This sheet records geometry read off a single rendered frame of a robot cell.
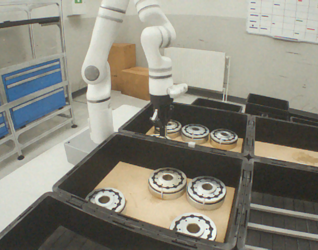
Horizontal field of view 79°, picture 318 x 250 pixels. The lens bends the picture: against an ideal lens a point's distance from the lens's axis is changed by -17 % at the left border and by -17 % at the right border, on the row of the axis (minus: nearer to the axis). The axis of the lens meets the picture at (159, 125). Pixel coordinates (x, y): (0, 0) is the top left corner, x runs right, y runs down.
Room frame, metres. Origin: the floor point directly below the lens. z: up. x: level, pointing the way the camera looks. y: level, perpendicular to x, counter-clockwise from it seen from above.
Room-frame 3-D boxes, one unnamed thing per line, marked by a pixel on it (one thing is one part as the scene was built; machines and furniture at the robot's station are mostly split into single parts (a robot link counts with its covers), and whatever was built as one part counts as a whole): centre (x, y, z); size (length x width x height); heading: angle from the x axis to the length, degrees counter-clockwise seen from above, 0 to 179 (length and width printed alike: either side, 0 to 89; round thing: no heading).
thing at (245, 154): (0.69, -0.11, 0.92); 0.40 x 0.30 x 0.02; 68
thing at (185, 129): (0.76, -0.14, 0.86); 0.10 x 0.10 x 0.01
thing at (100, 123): (0.81, 0.23, 0.88); 0.09 x 0.09 x 0.17; 65
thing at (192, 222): (0.31, -0.07, 0.86); 0.05 x 0.05 x 0.01
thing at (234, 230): (0.41, 0.00, 0.92); 0.40 x 0.30 x 0.02; 68
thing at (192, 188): (0.44, -0.12, 0.86); 0.10 x 0.10 x 0.01
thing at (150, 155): (0.41, 0.00, 0.87); 0.40 x 0.30 x 0.11; 68
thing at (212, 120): (0.69, -0.11, 0.87); 0.40 x 0.30 x 0.11; 68
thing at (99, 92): (0.81, 0.23, 1.04); 0.09 x 0.09 x 0.17; 0
